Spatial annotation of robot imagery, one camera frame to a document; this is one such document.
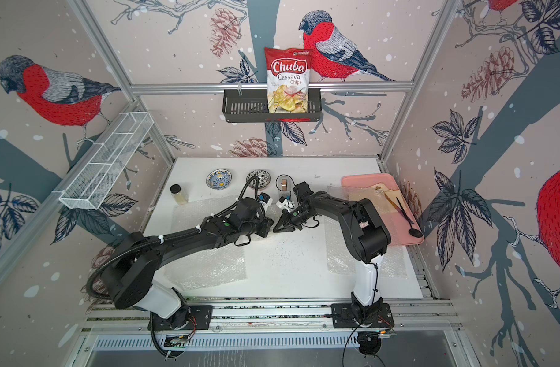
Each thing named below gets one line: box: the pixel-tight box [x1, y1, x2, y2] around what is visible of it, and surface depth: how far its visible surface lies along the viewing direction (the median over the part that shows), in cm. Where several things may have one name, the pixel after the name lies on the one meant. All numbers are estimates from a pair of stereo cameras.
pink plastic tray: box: [341, 172, 425, 246], surface depth 106 cm
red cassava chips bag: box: [264, 46, 313, 114], surface depth 87 cm
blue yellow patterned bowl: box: [205, 168, 233, 191], surface depth 112 cm
